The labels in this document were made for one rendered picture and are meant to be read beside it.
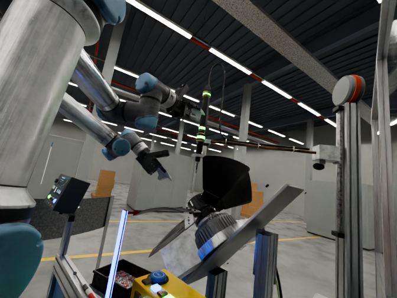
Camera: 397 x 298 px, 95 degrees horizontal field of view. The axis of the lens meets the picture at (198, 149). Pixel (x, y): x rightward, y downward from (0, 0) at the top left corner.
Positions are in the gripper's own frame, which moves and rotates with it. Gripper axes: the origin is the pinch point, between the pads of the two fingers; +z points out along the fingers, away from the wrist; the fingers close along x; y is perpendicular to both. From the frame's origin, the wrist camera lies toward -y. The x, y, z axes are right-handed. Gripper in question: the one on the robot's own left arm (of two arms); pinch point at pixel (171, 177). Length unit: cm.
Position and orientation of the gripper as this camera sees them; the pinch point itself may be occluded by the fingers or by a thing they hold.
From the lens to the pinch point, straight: 97.4
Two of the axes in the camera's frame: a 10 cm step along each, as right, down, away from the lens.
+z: 6.8, 7.2, -1.3
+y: -7.3, 6.5, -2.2
